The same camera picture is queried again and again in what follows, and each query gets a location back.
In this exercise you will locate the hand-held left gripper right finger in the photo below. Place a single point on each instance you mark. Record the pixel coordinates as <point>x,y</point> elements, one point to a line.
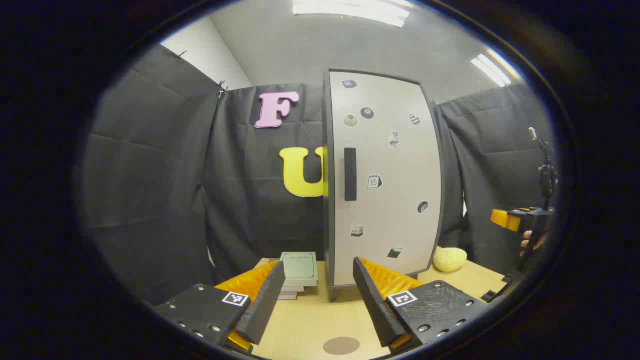
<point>372,305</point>

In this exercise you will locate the green book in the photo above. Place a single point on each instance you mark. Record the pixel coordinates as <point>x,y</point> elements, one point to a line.
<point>299,267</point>

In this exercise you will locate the yellow plush toy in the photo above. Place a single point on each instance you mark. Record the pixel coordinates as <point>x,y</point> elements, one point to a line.
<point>450,260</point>

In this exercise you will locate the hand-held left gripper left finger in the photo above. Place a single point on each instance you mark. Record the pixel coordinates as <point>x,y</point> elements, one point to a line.
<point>262,307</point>

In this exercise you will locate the brown cover book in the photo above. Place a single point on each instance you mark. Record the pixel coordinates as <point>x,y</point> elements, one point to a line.
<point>287,296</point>
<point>294,289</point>

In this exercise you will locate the round brown coaster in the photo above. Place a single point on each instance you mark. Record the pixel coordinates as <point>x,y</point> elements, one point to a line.
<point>341,345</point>

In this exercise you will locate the dark grey cabinet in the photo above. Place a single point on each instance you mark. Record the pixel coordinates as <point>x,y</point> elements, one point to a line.
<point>327,200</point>

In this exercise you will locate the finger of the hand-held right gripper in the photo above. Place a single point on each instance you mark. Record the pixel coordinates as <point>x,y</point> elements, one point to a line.
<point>500,218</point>

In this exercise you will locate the black backdrop cloth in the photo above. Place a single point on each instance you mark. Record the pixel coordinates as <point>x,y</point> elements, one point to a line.
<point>150,175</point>

